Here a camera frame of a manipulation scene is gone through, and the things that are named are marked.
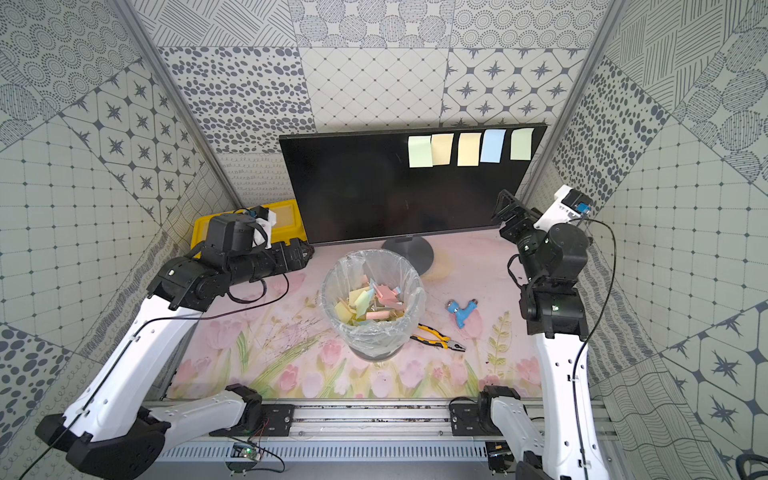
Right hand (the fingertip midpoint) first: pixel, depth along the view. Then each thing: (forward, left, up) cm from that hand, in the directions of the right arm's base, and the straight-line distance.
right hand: (513, 204), depth 62 cm
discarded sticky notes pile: (-10, +32, -26) cm, 42 cm away
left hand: (-4, +49, -9) cm, 50 cm away
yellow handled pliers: (-14, +11, -43) cm, 46 cm away
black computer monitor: (+31, +32, -20) cm, 48 cm away
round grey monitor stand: (+21, +19, -42) cm, 51 cm away
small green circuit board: (-41, +61, -43) cm, 85 cm away
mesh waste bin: (-22, +30, -30) cm, 48 cm away
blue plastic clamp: (-5, +5, -43) cm, 43 cm away
